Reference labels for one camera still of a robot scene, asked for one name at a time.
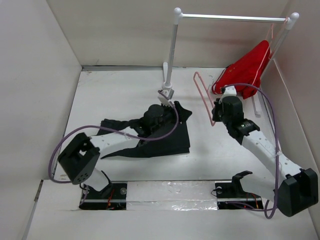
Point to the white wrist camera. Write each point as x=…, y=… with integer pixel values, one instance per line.
x=228, y=91
x=165, y=96

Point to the red garment on hanger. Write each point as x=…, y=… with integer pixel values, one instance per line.
x=242, y=72

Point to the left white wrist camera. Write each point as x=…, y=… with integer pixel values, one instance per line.
x=165, y=96

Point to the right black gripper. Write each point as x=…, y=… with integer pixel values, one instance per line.
x=217, y=106

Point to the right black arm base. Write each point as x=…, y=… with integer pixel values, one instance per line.
x=230, y=195

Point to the white metal clothes rack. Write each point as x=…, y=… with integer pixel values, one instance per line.
x=179, y=15

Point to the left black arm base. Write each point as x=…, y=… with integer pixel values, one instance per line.
x=114, y=200

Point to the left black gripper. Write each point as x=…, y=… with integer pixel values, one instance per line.
x=183, y=114

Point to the black trousers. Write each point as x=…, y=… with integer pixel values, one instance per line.
x=176, y=143

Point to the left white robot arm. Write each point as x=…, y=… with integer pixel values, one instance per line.
x=80, y=156

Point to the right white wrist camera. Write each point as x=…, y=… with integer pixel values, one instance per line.
x=228, y=91

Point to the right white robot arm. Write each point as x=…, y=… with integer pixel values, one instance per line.
x=294, y=189

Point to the pink hanger with garment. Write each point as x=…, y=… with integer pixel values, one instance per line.
x=273, y=46

